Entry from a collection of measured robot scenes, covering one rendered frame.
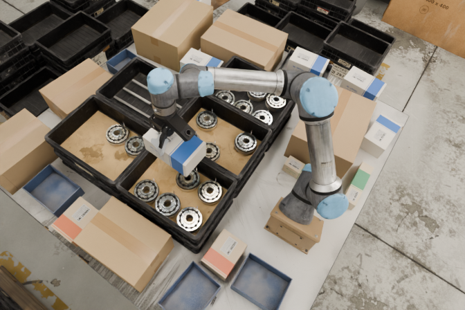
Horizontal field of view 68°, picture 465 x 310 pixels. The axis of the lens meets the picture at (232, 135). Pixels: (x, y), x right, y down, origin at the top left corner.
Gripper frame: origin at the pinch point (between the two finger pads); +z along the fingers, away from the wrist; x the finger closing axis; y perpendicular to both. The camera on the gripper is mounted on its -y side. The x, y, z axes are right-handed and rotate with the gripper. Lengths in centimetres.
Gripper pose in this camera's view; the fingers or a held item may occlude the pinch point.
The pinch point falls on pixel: (174, 143)
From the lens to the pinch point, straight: 129.7
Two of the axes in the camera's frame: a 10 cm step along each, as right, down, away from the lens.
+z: -0.6, 5.4, 8.4
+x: -5.7, 6.7, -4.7
